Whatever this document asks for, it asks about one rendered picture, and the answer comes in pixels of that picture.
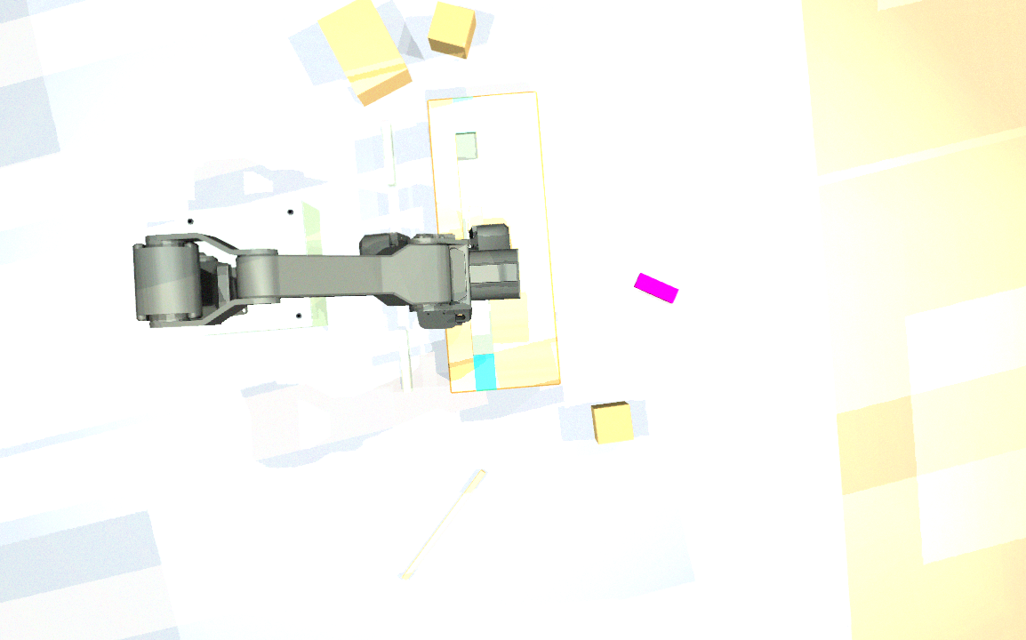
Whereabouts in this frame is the small magenta block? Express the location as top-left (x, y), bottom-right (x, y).
top-left (634, 273), bottom-right (679, 303)

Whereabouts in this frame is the yellow cube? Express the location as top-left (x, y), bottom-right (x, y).
top-left (428, 1), bottom-right (476, 59)

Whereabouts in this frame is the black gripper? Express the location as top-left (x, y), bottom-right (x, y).
top-left (358, 223), bottom-right (510, 255)

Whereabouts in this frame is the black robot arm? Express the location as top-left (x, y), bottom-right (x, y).
top-left (132, 233), bottom-right (521, 330)

